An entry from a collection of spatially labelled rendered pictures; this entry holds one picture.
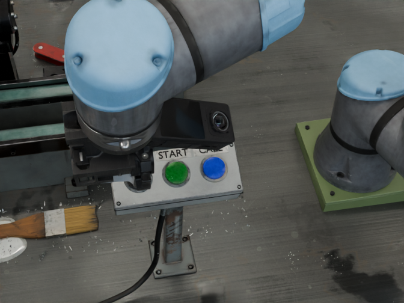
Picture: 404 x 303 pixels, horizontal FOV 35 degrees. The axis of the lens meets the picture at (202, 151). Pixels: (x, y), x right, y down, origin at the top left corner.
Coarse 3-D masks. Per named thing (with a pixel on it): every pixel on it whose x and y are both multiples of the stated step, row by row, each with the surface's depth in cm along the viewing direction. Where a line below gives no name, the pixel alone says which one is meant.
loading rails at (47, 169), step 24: (0, 96) 109; (24, 96) 110; (48, 96) 110; (72, 96) 111; (0, 120) 112; (24, 120) 113; (48, 120) 114; (0, 144) 102; (24, 144) 103; (48, 144) 104; (0, 168) 106; (24, 168) 108; (48, 168) 109; (72, 192) 110
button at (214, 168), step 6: (204, 162) 83; (210, 162) 83; (216, 162) 84; (222, 162) 84; (204, 168) 83; (210, 168) 83; (216, 168) 83; (222, 168) 83; (210, 174) 83; (216, 174) 83; (222, 174) 83
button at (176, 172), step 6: (174, 162) 83; (180, 162) 83; (168, 168) 83; (174, 168) 83; (180, 168) 83; (186, 168) 83; (168, 174) 82; (174, 174) 82; (180, 174) 83; (186, 174) 83; (168, 180) 82; (174, 180) 82; (180, 180) 82
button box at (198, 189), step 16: (160, 160) 83; (176, 160) 84; (192, 160) 84; (224, 160) 84; (160, 176) 83; (192, 176) 83; (224, 176) 84; (240, 176) 84; (112, 192) 82; (128, 192) 82; (144, 192) 82; (160, 192) 82; (176, 192) 83; (192, 192) 83; (208, 192) 83; (224, 192) 83; (240, 192) 85; (128, 208) 82; (144, 208) 84; (160, 208) 86
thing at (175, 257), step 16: (176, 208) 91; (160, 224) 91; (176, 224) 95; (160, 240) 107; (176, 240) 99; (160, 256) 105; (176, 256) 103; (192, 256) 105; (160, 272) 103; (176, 272) 103; (192, 272) 104
